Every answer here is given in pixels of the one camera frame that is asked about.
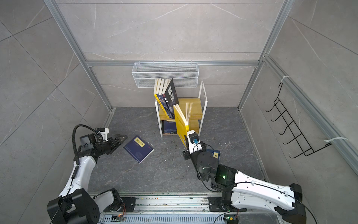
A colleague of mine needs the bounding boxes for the black book white characters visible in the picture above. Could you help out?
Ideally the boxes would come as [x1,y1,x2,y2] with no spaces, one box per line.
[165,79,179,118]

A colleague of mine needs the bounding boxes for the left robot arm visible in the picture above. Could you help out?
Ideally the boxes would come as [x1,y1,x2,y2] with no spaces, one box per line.
[47,128,128,224]

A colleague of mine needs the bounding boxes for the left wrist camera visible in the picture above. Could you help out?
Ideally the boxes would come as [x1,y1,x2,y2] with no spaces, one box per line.
[95,127,110,141]

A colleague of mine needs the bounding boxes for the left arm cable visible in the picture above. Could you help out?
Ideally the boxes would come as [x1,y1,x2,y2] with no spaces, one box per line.
[72,124,97,164]

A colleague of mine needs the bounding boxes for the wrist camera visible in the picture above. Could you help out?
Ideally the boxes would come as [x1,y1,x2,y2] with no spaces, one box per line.
[186,130,201,148]
[95,127,110,141]

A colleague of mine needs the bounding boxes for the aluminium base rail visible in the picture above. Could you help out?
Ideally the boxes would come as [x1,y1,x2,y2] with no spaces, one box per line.
[54,193,289,224]

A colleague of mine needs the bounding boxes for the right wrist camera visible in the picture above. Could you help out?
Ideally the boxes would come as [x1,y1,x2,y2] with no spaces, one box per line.
[186,130,201,148]

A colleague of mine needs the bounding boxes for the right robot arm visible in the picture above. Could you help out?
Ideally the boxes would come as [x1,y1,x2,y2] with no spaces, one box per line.
[183,142,307,224]

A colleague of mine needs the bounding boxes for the white wire mesh basket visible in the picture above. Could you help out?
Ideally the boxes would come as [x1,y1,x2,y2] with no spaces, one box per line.
[131,62,200,88]

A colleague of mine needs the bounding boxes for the wooden two-tier shelf rack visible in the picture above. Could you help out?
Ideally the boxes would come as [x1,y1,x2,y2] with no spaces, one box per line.
[155,81,208,136]

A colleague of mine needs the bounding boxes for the blue book yellow label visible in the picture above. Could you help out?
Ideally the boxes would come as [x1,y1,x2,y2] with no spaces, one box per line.
[206,149,221,161]

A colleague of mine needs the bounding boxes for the black wall hook rack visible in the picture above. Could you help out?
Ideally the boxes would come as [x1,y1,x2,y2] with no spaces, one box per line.
[265,83,332,159]

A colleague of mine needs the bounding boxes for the dark blue book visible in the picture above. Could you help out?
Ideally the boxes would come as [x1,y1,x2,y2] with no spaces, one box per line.
[161,120,177,134]
[124,135,154,164]

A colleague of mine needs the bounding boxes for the yellow cartoon book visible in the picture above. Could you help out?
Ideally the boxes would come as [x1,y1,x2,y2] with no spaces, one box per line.
[173,102,193,147]

